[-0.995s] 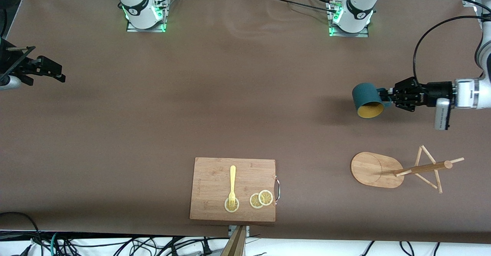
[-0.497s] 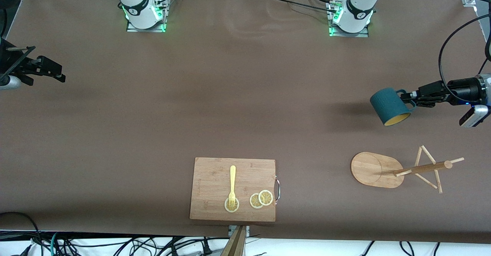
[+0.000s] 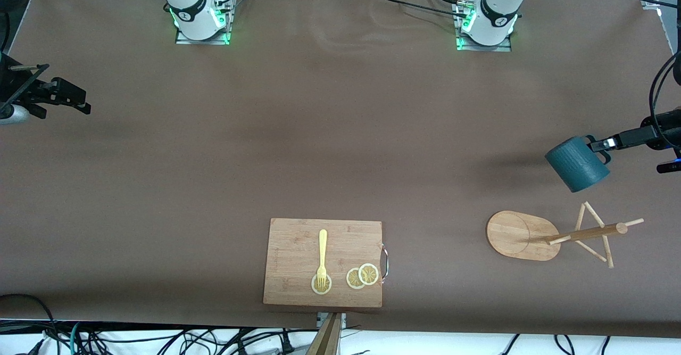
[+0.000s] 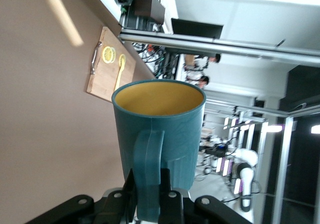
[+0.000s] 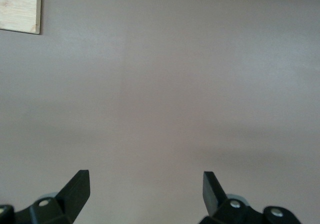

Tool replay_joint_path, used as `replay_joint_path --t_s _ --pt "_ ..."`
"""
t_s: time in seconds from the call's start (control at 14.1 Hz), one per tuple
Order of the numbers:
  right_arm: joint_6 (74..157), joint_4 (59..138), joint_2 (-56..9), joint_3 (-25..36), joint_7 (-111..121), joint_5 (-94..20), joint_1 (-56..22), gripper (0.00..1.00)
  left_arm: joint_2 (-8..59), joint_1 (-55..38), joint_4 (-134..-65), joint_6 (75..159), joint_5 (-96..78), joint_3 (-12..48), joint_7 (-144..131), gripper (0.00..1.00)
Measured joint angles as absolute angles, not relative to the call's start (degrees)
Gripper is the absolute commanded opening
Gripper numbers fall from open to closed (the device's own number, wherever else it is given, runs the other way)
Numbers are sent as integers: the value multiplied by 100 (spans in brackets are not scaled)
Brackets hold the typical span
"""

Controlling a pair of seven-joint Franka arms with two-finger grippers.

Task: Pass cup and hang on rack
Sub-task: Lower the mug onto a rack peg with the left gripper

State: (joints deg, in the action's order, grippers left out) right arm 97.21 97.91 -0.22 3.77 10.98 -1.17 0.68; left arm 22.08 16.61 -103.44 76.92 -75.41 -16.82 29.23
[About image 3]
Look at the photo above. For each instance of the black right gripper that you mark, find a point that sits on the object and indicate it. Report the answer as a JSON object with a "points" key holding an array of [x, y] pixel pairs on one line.
{"points": [[11, 86]]}

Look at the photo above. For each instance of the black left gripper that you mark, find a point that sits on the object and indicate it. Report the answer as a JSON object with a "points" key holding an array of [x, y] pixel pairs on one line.
{"points": [[652, 134]]}

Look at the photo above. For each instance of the teal cup yellow inside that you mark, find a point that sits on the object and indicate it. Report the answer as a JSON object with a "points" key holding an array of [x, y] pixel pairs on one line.
{"points": [[577, 163]]}

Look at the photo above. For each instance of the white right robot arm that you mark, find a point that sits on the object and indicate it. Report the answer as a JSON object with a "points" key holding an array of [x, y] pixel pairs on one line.
{"points": [[186, 3]]}

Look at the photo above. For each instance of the wooden mug rack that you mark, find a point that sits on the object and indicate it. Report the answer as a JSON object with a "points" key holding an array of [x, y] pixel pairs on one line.
{"points": [[518, 235]]}

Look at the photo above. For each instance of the brown table cover sheet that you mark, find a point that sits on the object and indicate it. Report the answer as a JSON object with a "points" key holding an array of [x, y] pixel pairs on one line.
{"points": [[319, 131]]}

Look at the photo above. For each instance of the bamboo cutting board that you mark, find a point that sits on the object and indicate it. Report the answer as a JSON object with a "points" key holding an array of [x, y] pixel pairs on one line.
{"points": [[292, 259]]}

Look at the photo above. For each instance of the lemon slice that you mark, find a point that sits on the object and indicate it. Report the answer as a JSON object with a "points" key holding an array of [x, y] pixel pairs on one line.
{"points": [[321, 290], [352, 280], [368, 274]]}

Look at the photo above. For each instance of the yellow plastic fork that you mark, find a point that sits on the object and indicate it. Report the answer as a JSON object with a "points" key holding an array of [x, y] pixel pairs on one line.
{"points": [[322, 248]]}

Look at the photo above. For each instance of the black power plug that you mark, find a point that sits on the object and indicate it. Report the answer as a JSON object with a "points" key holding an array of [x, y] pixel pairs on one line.
{"points": [[287, 345]]}

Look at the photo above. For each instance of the wooden camera post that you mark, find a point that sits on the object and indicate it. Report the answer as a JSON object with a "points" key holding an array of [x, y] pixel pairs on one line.
{"points": [[327, 339]]}

